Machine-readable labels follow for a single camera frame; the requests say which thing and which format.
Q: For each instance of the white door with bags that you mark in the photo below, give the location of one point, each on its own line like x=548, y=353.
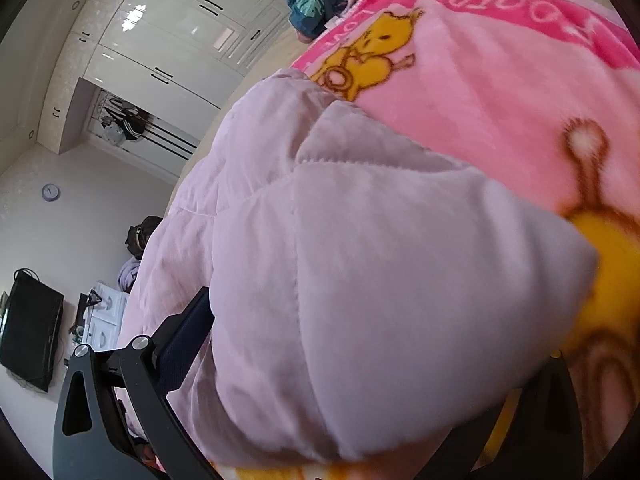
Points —
x=138, y=137

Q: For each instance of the pink quilted jacket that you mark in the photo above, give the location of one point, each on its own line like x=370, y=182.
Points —
x=368, y=293

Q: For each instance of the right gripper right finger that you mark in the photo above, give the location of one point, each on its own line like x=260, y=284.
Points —
x=544, y=439

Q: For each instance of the white drawer cabinet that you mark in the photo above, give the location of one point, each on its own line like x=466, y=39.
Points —
x=99, y=315

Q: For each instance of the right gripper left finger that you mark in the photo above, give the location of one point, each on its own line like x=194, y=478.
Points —
x=91, y=439

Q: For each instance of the round wall clock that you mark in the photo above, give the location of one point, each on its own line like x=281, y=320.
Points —
x=50, y=192

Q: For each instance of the lavender clothes pile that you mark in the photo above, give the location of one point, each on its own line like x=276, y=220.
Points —
x=127, y=275

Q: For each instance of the pink cartoon bear blanket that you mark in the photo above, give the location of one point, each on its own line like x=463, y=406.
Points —
x=543, y=97

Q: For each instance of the black bag on floor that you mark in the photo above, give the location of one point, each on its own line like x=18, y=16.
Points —
x=138, y=236

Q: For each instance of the black flat television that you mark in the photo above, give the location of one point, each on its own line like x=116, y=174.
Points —
x=29, y=329

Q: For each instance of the white glossy wardrobe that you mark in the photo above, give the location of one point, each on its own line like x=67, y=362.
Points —
x=178, y=60

